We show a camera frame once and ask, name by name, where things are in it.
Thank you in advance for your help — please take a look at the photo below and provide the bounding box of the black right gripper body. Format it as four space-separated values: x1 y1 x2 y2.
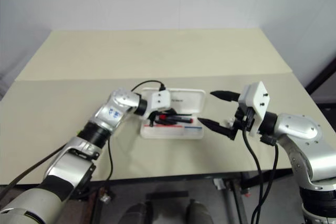
223 104 257 133

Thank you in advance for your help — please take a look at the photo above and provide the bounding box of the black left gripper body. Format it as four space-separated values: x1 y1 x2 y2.
146 106 174 126

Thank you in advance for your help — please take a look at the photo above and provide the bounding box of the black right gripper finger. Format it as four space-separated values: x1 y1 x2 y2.
209 90 241 103
197 118 237 141

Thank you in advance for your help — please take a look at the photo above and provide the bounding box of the red marker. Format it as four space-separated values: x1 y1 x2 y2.
159 114 195 125

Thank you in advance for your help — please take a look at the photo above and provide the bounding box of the black marker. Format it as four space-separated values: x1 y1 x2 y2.
166 114 187 125

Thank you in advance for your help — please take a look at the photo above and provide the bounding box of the white plastic pencil case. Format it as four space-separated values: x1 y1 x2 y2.
139 87 207 140

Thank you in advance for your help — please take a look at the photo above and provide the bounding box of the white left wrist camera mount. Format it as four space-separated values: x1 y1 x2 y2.
145 90 173 111

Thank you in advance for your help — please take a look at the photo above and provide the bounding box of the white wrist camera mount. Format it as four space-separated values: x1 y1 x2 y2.
239 80 271 138
145 90 173 111

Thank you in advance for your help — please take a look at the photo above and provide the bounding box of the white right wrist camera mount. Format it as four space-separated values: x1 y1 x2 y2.
239 80 271 138

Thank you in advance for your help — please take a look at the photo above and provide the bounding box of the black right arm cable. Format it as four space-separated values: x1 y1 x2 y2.
241 128 279 224

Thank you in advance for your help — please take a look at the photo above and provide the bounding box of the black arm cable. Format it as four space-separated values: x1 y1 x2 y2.
103 79 166 198
241 128 279 224

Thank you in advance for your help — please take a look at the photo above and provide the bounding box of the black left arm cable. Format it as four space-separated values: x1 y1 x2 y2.
103 79 166 198

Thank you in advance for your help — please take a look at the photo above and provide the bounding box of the grey metal table frame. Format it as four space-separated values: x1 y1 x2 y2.
212 170 296 224

